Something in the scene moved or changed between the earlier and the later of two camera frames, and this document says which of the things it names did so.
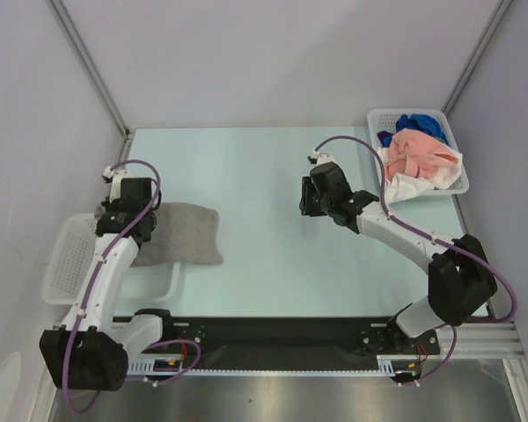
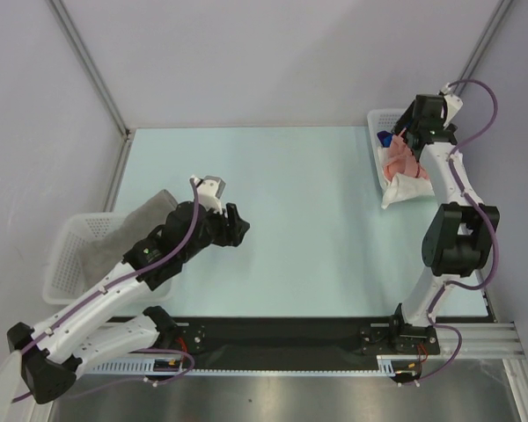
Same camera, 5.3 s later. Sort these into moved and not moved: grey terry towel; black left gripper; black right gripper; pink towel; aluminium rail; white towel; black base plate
Moved: grey terry towel; black left gripper; black right gripper
Not moved: white towel; pink towel; aluminium rail; black base plate
